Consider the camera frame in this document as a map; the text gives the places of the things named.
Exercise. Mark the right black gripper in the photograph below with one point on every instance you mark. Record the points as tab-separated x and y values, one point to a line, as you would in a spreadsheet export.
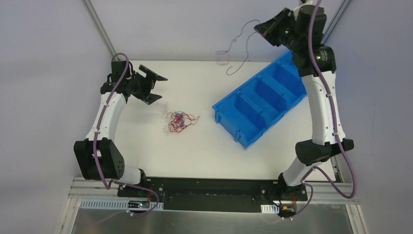
278	32

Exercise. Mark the right white cable duct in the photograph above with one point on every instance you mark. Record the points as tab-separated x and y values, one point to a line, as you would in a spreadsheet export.
270	209

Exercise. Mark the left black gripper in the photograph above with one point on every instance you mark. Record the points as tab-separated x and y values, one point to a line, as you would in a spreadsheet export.
141	85

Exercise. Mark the blue compartment bin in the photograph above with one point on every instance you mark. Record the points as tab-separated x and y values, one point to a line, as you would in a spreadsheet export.
258	104

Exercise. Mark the left white cable duct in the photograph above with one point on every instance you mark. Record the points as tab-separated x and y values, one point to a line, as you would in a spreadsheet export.
120	204

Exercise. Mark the aluminium frame rail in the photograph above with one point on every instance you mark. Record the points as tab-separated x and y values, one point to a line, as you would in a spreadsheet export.
82	188

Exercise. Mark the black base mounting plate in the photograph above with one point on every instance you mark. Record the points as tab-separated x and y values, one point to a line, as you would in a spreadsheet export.
215	195

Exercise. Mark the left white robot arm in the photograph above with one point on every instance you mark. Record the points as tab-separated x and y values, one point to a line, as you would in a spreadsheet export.
97	155

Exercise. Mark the white cable duct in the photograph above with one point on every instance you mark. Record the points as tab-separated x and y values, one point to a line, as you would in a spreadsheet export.
270	209
120	204

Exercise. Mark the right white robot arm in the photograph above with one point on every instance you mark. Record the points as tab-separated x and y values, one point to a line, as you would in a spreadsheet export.
316	65

